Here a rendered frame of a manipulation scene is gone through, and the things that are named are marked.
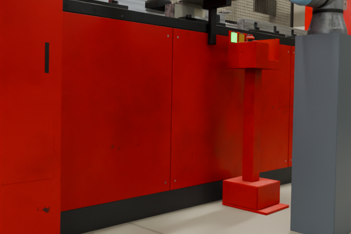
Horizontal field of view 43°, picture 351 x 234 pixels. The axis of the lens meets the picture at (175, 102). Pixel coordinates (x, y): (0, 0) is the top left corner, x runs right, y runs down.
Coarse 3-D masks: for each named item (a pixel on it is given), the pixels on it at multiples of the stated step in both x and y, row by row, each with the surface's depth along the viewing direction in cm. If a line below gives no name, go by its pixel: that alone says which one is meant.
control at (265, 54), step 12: (228, 36) 210; (252, 36) 224; (228, 48) 210; (240, 48) 205; (252, 48) 200; (264, 48) 204; (276, 48) 214; (228, 60) 210; (240, 60) 205; (252, 60) 201; (264, 60) 204; (276, 60) 212
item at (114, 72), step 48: (96, 48) 169; (144, 48) 185; (192, 48) 205; (288, 48) 261; (96, 96) 169; (144, 96) 186; (192, 96) 206; (240, 96) 231; (288, 96) 263; (96, 144) 170; (144, 144) 187; (192, 144) 207; (240, 144) 232; (288, 144) 265; (96, 192) 171; (144, 192) 188; (192, 192) 209
